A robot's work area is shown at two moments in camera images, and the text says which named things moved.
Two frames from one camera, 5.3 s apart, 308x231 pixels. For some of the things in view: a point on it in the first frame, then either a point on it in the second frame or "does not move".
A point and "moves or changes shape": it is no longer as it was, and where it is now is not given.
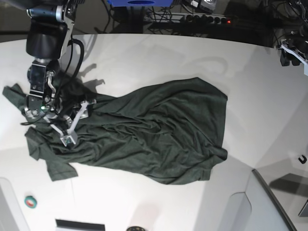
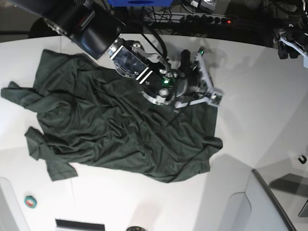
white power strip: [190, 18] does not move
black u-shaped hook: [304, 160] does not move
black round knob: [136, 228] does not move
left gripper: [68, 115] to [195, 86]
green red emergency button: [30, 201] does not move
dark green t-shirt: [171, 132] moves or changes shape
